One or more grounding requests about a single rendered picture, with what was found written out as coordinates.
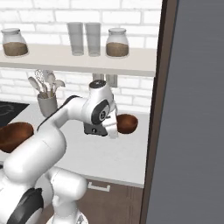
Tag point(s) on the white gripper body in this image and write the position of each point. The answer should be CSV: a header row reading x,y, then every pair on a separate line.
x,y
112,127

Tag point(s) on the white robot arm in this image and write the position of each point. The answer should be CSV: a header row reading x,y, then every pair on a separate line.
x,y
35,151

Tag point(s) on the small brown bowl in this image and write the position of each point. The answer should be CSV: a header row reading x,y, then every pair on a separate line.
x,y
127,123

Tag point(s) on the grey cabinet door brown edge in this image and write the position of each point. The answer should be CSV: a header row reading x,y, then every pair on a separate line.
x,y
192,116

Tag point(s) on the large brown bowl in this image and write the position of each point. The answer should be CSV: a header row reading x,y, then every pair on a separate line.
x,y
14,134

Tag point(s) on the grey utensil pot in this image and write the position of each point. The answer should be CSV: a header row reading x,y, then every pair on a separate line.
x,y
47,105

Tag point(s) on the white ladle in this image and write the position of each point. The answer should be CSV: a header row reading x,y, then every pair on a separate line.
x,y
59,83

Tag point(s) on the brown drawer front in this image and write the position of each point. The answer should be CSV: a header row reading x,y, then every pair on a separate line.
x,y
116,204

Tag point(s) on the white spoon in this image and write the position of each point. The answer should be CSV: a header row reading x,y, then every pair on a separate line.
x,y
51,80

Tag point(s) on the glass jar with brown contents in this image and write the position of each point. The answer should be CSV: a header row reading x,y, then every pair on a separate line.
x,y
14,43
117,44

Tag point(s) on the white whisk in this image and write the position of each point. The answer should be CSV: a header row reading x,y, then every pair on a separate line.
x,y
40,76

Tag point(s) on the white spatula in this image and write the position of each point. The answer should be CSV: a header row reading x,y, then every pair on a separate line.
x,y
34,83

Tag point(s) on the clear drinking glass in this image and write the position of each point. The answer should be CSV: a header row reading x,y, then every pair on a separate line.
x,y
75,38
93,38

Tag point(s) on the black hob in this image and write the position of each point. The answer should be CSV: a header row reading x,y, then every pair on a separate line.
x,y
10,112

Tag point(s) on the grey wall socket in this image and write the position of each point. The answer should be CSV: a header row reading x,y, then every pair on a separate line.
x,y
111,80

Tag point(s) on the white wall shelf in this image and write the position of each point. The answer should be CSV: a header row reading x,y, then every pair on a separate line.
x,y
58,61

